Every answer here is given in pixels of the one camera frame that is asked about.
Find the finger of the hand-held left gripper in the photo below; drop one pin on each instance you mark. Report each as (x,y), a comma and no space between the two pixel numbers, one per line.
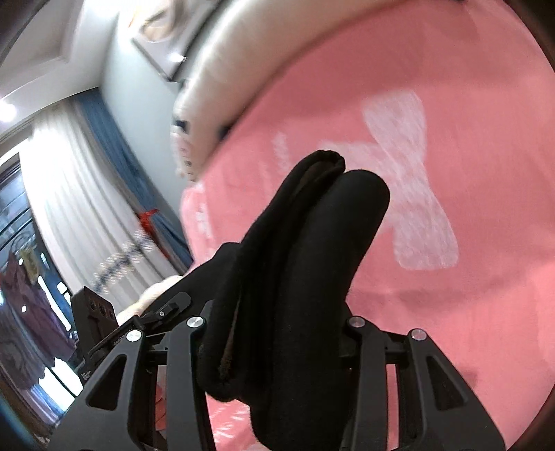
(169,307)

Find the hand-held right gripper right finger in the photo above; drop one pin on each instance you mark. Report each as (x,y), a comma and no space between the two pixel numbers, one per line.
(368,351)

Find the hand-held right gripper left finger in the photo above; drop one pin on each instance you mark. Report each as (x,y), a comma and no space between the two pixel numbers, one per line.
(184,351)

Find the black pants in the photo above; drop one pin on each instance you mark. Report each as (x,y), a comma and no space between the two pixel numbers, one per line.
(303,260)

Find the person's left forearm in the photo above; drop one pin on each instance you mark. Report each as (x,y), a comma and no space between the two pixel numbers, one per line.
(149,297)

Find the beaded curtain tassel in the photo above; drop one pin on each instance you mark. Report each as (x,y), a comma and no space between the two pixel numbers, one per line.
(117,264)

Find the dark glass window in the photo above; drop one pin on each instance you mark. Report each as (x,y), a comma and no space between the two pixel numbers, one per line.
(26,303)

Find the red curtain tie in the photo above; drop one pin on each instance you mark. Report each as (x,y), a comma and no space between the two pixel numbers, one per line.
(149,215)

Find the white curtain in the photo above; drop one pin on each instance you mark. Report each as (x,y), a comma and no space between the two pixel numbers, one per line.
(73,173)

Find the white printed pillow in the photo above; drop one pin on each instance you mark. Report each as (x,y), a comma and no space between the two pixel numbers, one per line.
(184,147)

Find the blue curtain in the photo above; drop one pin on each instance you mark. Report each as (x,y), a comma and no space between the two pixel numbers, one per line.
(113,130)

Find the pink blanket with white print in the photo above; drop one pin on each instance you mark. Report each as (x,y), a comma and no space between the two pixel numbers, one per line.
(468,151)

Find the framed wall picture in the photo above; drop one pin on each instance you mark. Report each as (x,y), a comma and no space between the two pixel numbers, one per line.
(173,54)

